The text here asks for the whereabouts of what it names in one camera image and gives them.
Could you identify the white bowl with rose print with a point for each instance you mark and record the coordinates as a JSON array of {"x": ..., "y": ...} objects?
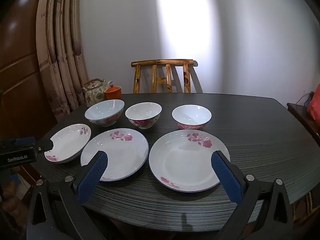
[{"x": 142, "y": 112}]

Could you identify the beige patterned curtain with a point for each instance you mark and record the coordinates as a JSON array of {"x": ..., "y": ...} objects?
[{"x": 62, "y": 55}]

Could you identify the red plastic bag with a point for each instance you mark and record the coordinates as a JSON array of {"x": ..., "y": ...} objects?
[{"x": 315, "y": 107}]

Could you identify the orange lidded cup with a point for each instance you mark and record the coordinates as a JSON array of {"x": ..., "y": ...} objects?
[{"x": 112, "y": 93}]

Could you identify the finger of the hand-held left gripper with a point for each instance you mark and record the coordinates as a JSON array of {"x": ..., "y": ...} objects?
[
  {"x": 46, "y": 145},
  {"x": 23, "y": 141}
]

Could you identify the medium blue-rimmed floral plate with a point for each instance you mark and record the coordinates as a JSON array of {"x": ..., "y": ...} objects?
[{"x": 125, "y": 155}]

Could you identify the large blue-rimmed floral plate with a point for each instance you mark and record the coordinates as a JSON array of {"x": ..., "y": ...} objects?
[{"x": 182, "y": 160}]

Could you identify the wooden chair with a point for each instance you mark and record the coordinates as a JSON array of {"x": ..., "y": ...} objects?
[{"x": 162, "y": 62}]

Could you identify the small deep floral plate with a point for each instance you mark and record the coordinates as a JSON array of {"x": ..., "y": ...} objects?
[{"x": 67, "y": 142}]

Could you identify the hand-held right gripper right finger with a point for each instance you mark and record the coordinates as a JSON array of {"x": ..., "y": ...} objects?
[{"x": 227, "y": 177}]

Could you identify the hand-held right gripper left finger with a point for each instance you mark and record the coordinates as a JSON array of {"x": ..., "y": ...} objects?
[{"x": 92, "y": 180}]

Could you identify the brown wooden door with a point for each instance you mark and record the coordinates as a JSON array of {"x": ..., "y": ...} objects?
[{"x": 20, "y": 80}]

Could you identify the dark wooden side table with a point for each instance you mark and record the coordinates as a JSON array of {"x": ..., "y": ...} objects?
[{"x": 300, "y": 112}]

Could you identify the pink patterned bowl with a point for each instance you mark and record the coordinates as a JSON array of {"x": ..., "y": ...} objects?
[{"x": 191, "y": 116}]

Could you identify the large pale blue bowl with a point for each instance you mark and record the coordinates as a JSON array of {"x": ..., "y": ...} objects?
[{"x": 105, "y": 110}]

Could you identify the floral ceramic teapot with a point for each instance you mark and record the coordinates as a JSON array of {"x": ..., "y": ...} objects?
[{"x": 93, "y": 92}]

